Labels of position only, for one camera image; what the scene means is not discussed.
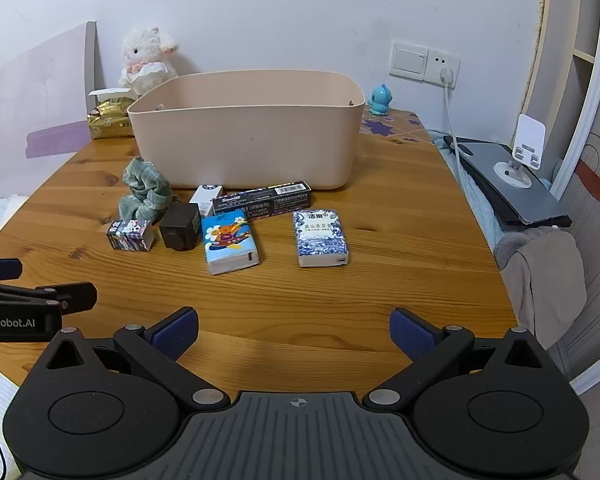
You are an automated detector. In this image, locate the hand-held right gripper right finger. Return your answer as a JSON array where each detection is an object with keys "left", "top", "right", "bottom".
[{"left": 362, "top": 307, "right": 552, "bottom": 412}]

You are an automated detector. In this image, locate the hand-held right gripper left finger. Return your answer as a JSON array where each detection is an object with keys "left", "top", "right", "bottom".
[{"left": 45, "top": 307, "right": 232, "bottom": 414}]

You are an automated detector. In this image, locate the small printed cartoon box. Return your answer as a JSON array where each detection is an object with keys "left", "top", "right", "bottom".
[{"left": 106, "top": 218, "right": 156, "bottom": 253}]

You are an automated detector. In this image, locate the blue bear tissue pack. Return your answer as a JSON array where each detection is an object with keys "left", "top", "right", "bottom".
[{"left": 200, "top": 209, "right": 261, "bottom": 277}]

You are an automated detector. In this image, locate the black cube box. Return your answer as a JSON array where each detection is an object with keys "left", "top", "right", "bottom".
[{"left": 158, "top": 202, "right": 203, "bottom": 251}]

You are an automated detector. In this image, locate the green plush scrunchie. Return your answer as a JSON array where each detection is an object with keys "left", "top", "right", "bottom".
[{"left": 118, "top": 156, "right": 175, "bottom": 225}]

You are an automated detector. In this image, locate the blue white patterned tissue pack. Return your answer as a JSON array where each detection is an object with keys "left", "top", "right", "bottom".
[{"left": 292, "top": 208, "right": 351, "bottom": 268}]

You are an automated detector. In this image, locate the small white box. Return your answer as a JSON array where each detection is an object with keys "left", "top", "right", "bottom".
[{"left": 188, "top": 183, "right": 225, "bottom": 217}]

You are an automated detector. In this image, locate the beige cloth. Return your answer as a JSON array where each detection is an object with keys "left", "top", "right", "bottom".
[{"left": 499, "top": 226, "right": 589, "bottom": 352}]

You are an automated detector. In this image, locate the long black box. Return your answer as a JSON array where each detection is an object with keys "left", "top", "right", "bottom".
[{"left": 211, "top": 180, "right": 314, "bottom": 221}]

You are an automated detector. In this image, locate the grey laptop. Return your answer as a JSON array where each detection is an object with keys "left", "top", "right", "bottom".
[{"left": 442, "top": 134, "right": 574, "bottom": 228}]

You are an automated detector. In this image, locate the gold tissue pack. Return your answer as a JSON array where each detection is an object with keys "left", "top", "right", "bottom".
[{"left": 86, "top": 88, "right": 137, "bottom": 140}]

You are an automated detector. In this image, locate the pink plastic storage bin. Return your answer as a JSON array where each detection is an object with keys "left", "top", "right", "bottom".
[{"left": 127, "top": 72, "right": 366, "bottom": 191}]

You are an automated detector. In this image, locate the purple flower patterned mat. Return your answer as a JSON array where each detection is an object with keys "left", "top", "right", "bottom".
[{"left": 358, "top": 108, "right": 426, "bottom": 145}]

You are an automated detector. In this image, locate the white phone stand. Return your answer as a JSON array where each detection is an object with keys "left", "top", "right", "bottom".
[{"left": 493, "top": 113, "right": 549, "bottom": 184}]

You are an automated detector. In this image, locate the blue toy figurine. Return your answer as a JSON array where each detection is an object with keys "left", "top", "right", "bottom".
[{"left": 368, "top": 83, "right": 392, "bottom": 116}]

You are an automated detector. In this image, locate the white plush lamb toy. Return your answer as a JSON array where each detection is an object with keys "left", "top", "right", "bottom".
[{"left": 118, "top": 25, "right": 181, "bottom": 97}]

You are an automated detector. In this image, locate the wooden wardrobe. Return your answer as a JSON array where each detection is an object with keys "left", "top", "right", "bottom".
[{"left": 522, "top": 0, "right": 600, "bottom": 397}]

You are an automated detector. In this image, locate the white plug and cable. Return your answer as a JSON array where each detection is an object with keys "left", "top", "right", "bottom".
[{"left": 438, "top": 64, "right": 473, "bottom": 198}]

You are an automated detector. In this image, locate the white wall socket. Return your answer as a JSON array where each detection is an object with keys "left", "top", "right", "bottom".
[{"left": 424, "top": 47, "right": 462, "bottom": 89}]

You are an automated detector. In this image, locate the white wall switch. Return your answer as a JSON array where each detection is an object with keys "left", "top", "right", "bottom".
[{"left": 389, "top": 39, "right": 430, "bottom": 81}]

